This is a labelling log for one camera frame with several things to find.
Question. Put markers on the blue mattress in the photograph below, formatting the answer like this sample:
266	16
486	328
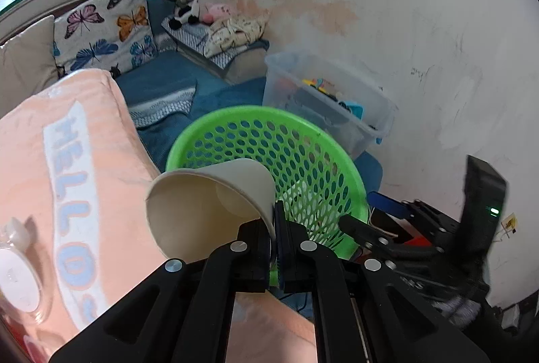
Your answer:
164	70

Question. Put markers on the pink printed blanket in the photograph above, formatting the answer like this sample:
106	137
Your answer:
25	144

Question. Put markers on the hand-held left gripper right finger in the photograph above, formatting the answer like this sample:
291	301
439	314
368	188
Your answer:
281	245

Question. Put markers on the small wall sticker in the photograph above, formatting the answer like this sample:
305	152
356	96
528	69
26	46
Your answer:
511	225

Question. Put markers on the cream patterned cloth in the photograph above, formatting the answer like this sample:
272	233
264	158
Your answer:
236	30

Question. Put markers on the green plastic basket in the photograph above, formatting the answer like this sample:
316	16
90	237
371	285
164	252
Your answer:
252	144

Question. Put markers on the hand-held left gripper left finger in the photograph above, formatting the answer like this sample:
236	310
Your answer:
252	253

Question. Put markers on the butterfly print pillow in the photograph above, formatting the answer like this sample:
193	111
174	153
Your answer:
105	34

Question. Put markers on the clear plastic container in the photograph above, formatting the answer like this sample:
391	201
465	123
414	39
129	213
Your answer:
17	274

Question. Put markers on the pink plush toy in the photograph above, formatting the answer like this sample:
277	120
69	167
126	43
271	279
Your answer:
219	11

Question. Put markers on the beige cushion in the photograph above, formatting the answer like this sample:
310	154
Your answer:
25	64

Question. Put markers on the clear plastic storage box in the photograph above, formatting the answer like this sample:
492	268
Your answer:
370	123

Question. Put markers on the folded grey patterned blanket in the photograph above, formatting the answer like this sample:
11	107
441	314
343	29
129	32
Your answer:
189	38

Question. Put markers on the white paper cup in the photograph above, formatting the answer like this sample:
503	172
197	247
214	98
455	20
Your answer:
189	211

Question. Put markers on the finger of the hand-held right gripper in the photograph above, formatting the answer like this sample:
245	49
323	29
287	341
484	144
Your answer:
387	203
358	230

